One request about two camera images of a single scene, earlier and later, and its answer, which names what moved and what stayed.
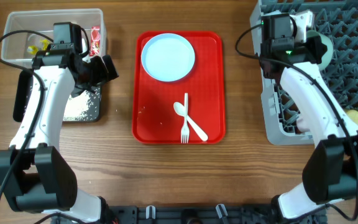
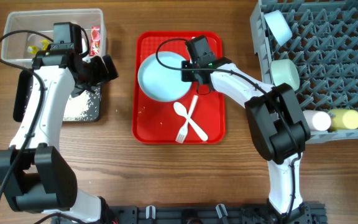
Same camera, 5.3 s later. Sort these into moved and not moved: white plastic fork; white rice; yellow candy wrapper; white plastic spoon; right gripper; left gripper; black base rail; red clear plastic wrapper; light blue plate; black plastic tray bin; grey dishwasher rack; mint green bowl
Moved: white plastic fork; light blue plate; right gripper; mint green bowl
Not moved: black base rail; red clear plastic wrapper; grey dishwasher rack; white plastic spoon; left gripper; white rice; yellow candy wrapper; black plastic tray bin
